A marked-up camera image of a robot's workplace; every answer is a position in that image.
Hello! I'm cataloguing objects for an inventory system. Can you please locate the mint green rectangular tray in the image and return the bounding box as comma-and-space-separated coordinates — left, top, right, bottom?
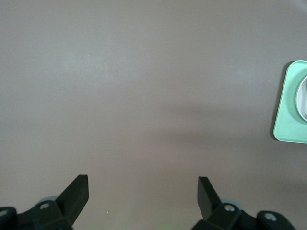
272, 60, 307, 144

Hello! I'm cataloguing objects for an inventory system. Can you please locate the white round plate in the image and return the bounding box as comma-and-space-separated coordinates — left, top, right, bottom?
295, 75, 307, 122

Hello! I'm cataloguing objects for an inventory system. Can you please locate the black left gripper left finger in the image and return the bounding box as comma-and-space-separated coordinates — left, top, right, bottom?
0, 174, 90, 230

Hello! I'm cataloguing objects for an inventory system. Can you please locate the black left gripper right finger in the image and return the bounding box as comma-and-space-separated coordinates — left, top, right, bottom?
190, 176, 295, 230

